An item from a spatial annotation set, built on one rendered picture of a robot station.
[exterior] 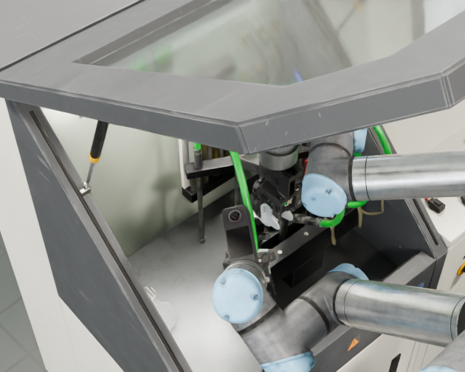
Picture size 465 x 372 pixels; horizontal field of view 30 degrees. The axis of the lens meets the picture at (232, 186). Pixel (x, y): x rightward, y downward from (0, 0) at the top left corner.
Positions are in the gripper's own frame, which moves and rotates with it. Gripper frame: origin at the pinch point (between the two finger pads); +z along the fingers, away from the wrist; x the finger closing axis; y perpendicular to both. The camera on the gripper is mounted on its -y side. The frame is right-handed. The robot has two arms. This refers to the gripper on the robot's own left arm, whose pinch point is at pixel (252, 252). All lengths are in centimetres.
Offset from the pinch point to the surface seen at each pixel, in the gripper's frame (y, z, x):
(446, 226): 8, 40, 40
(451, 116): -16, 58, 49
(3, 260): 1, 139, -105
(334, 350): 26.7, 22.8, 10.1
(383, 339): 31, 42, 21
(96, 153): -23.8, -21.7, -19.2
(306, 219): -2.1, 21.6, 10.2
